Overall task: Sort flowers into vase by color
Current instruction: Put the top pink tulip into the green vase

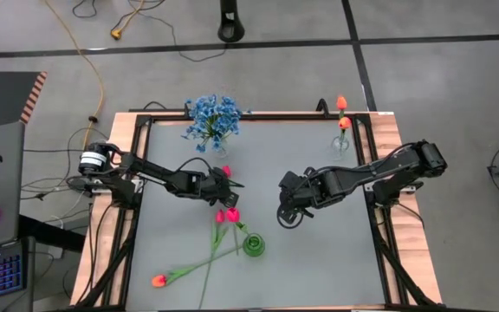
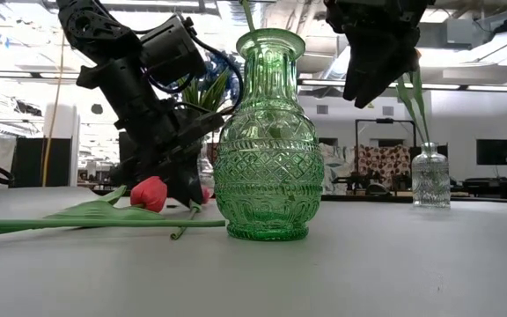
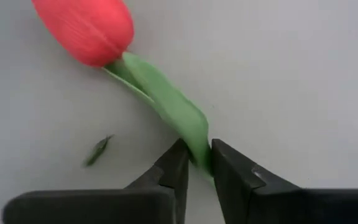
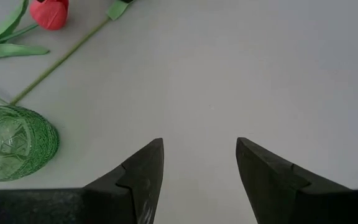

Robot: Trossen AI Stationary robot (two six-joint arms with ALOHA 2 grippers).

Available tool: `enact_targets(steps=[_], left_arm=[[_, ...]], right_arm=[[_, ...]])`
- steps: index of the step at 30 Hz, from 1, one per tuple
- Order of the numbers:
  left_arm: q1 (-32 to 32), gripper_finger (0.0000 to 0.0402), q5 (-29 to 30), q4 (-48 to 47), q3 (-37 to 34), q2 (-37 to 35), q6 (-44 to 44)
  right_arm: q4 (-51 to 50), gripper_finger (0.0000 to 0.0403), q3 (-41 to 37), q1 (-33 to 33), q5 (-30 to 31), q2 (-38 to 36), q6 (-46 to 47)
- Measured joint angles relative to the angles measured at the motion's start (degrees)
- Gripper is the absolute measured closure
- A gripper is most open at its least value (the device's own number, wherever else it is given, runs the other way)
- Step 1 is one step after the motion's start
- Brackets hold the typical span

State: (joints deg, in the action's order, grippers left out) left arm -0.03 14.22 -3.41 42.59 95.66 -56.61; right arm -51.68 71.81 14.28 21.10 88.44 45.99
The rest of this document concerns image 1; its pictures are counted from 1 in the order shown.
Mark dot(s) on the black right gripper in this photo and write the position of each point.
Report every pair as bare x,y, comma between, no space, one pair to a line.
303,193

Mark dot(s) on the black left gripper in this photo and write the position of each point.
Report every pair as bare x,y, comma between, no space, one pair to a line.
202,184

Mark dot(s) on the red artificial tulip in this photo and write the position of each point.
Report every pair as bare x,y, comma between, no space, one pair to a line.
232,214
227,171
220,216

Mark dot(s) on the orange artificial tulip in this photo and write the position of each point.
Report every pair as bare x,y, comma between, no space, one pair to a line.
345,122
341,102
158,281

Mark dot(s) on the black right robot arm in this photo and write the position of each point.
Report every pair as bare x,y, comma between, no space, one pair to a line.
384,169

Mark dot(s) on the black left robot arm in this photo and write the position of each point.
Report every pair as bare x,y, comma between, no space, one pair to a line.
154,171

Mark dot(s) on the clear glass vase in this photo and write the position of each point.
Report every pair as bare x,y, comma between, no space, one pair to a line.
220,149
339,146

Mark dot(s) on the green patterned glass vase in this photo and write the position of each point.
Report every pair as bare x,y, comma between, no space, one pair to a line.
254,245

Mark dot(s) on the black pole base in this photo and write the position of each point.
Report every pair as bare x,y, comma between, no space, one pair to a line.
231,26

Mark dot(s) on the black mat orange striped edge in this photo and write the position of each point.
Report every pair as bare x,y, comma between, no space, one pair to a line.
2,95

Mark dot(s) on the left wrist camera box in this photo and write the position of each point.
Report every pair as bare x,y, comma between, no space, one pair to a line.
231,199

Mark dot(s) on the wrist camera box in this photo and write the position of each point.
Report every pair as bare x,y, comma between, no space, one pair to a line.
231,199
290,180

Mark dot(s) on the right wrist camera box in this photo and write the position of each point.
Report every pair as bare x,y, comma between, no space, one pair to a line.
290,180

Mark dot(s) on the black aluminium table frame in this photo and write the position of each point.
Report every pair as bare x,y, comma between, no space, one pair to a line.
284,117

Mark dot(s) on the black frame hook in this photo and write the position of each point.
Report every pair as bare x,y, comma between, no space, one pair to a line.
324,104

